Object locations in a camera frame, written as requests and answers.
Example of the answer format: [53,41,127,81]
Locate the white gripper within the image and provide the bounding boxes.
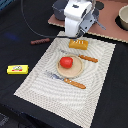
[64,0,95,38]

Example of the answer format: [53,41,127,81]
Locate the orange bread loaf toy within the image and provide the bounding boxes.
[69,40,88,50]

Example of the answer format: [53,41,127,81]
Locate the red tomato toy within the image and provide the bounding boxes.
[60,57,73,68]

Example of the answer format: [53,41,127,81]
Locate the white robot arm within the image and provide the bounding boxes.
[64,0,95,39]

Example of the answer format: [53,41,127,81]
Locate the black stove burner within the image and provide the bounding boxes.
[95,1,104,10]

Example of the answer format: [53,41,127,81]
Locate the dark grey stock pot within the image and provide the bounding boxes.
[52,0,68,21]

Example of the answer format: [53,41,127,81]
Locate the pink stove board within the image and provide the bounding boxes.
[48,0,128,42]

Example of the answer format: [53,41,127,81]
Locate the beige bowl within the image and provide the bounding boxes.
[119,5,128,30]

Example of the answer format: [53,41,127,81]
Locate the round wooden plate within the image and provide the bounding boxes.
[56,54,84,78]

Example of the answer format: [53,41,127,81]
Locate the beige woven placemat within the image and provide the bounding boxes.
[14,37,115,128]

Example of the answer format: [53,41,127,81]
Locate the yellow butter box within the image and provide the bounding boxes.
[7,65,29,74]

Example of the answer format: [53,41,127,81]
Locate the grey pot with handle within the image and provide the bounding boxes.
[93,9,106,30]

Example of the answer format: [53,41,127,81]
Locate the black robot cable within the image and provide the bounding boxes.
[20,0,68,39]

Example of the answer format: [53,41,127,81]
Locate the knife with wooden handle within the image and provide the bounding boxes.
[59,49,98,63]

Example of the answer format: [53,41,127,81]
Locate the fork with wooden handle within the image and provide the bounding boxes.
[45,70,86,89]

